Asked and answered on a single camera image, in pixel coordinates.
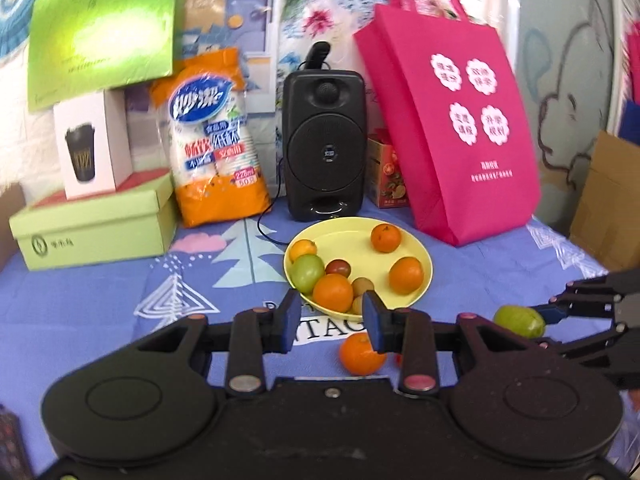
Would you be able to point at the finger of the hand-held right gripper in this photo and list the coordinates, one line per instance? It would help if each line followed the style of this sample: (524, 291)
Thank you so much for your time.
(590, 297)
(615, 355)

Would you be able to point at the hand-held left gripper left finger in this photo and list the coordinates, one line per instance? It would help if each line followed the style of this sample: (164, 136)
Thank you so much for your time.
(289, 320)

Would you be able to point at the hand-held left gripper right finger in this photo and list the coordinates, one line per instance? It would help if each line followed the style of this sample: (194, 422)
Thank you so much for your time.
(372, 322)

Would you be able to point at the small yellow-brown plum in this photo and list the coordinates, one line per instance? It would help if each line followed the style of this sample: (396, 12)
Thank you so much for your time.
(362, 286)
(357, 305)

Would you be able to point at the orange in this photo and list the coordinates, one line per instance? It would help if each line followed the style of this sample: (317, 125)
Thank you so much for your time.
(333, 292)
(361, 357)
(385, 238)
(406, 275)

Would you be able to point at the small red plum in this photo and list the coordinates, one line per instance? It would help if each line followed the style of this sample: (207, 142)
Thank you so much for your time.
(338, 267)

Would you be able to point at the small tangerine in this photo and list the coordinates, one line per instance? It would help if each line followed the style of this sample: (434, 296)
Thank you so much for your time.
(303, 250)

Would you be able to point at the yellow plastic plate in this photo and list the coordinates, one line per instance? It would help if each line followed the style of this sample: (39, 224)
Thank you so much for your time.
(360, 240)

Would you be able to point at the red juice carton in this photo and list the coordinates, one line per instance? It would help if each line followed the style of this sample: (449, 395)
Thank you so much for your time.
(390, 175)

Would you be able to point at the pink tote bag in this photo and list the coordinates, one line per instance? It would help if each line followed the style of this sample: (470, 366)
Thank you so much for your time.
(450, 175)

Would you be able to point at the black speaker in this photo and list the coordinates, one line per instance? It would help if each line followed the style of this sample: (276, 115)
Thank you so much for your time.
(325, 150)

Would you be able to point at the orange paper cup pack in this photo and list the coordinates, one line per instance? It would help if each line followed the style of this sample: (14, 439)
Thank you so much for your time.
(215, 160)

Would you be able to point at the blue printed tablecloth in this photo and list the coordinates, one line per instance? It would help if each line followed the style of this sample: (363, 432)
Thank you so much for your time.
(100, 300)

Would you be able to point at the light green shoe box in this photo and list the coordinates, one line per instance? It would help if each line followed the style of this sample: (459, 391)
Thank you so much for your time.
(95, 235)

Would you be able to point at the white cup box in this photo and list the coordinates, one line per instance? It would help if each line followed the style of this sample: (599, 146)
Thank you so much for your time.
(90, 145)

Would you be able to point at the black microphone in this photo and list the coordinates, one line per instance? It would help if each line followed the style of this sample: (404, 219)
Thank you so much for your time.
(318, 56)

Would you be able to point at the open brown cardboard box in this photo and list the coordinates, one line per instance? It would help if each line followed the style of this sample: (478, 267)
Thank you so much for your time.
(10, 225)

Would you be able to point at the floral plastic sheet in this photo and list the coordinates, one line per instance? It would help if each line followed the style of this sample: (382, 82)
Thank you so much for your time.
(325, 10)

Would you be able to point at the large shiny green box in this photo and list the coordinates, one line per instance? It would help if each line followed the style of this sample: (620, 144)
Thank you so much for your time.
(100, 35)

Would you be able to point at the large blue paper fan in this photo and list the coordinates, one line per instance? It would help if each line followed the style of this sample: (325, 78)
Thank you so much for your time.
(20, 5)

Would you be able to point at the wall poster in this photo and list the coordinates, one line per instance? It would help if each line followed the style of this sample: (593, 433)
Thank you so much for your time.
(255, 60)

